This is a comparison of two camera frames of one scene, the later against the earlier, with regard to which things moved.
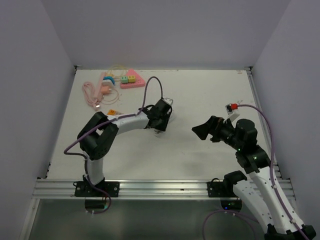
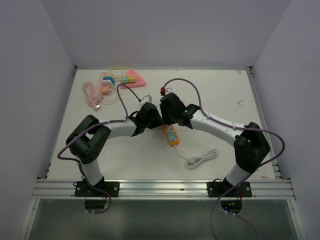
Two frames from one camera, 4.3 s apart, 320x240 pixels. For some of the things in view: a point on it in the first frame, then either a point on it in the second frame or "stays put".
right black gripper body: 223,132 -> 168,117
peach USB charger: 105,90 stays put
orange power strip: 111,112 -> 172,135
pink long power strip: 99,90 stays put
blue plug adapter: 109,77 stays put
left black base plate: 85,189 stays put
